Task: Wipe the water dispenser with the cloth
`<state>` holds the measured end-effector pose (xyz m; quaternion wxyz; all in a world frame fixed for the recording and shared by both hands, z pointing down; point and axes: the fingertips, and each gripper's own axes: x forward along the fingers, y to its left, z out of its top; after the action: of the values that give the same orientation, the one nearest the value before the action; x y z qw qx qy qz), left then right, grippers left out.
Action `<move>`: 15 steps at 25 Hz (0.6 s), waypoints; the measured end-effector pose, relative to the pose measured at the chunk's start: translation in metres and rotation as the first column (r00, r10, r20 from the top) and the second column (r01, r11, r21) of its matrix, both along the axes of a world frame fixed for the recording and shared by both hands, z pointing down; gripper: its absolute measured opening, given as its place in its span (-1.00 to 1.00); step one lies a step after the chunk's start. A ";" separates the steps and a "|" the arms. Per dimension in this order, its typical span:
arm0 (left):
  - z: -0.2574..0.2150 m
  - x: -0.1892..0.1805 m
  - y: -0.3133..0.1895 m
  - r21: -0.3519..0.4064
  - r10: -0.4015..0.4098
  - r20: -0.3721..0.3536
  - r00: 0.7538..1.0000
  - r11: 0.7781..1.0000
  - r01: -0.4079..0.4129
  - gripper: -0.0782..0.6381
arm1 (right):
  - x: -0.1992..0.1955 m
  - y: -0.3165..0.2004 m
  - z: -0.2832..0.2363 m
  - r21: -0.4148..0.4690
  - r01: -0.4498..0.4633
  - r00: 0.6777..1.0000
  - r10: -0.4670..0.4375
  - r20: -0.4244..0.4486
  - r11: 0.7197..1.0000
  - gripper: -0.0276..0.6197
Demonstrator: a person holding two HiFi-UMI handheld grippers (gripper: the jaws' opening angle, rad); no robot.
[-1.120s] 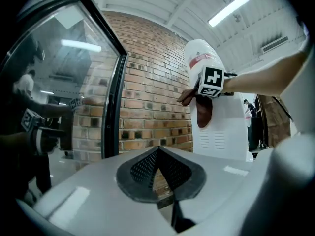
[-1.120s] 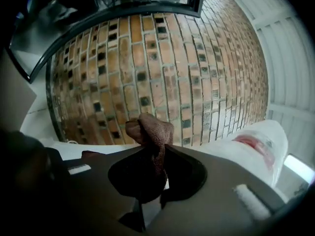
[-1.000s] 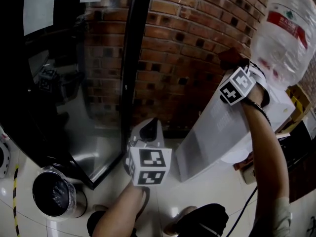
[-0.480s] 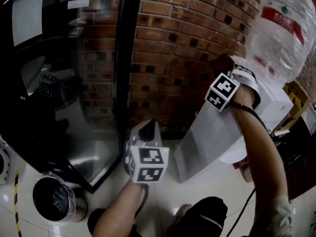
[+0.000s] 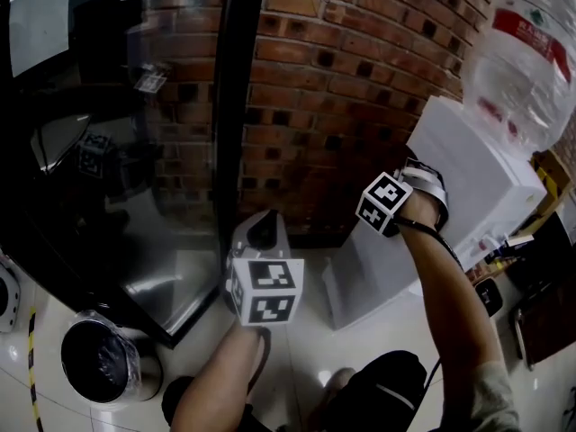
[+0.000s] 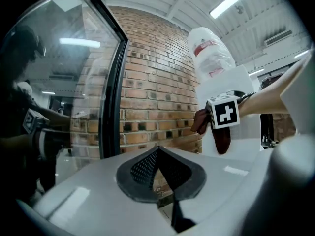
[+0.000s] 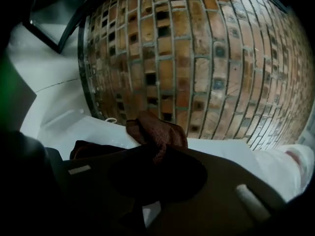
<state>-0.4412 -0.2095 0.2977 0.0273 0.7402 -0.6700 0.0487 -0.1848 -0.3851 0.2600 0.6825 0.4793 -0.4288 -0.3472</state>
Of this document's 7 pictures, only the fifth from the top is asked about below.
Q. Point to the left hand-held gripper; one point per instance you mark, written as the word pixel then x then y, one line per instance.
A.
pixel 270 290

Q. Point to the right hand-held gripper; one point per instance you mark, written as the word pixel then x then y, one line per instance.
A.
pixel 382 200

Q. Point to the white water dispenser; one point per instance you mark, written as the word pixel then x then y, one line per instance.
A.
pixel 472 187

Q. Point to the person's right forearm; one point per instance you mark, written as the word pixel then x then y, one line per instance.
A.
pixel 450 308

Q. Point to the person's left forearm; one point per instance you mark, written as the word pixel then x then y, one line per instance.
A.
pixel 216 376

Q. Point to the plastic-wrapped water bottle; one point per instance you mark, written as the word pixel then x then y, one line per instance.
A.
pixel 522 83

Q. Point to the person's right hand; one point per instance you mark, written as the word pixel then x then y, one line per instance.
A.
pixel 420 209

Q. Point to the black blue flat box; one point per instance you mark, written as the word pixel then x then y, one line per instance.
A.
pixel 517 241

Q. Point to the person's right tan shoe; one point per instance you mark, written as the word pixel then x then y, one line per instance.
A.
pixel 339 383

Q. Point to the cardboard box with striped tape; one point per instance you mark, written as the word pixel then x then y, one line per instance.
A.
pixel 553 173

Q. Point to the black framed glass panel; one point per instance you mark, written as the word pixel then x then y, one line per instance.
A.
pixel 90 173

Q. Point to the person's black shorts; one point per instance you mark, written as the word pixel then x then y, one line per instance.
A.
pixel 382 385

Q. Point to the steel trash bin with liner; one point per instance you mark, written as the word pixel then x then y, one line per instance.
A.
pixel 99 362

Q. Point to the person's grey shirt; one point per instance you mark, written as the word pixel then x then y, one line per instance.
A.
pixel 486 398

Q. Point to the yellow black striped floor tape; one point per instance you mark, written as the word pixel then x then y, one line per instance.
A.
pixel 32 358

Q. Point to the white round device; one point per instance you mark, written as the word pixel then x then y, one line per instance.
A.
pixel 8 295

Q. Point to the metal frame chair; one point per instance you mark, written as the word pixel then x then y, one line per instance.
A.
pixel 549 322

